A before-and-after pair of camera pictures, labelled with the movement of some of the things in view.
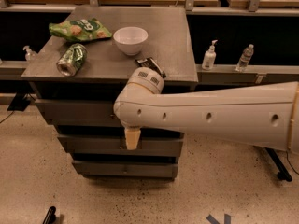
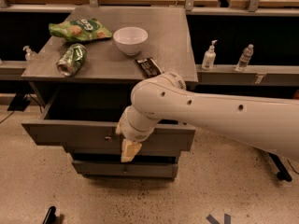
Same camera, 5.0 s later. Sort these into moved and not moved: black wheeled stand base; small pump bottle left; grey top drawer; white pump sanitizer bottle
Moved: grey top drawer
Not moved: small pump bottle left; white pump sanitizer bottle; black wheeled stand base
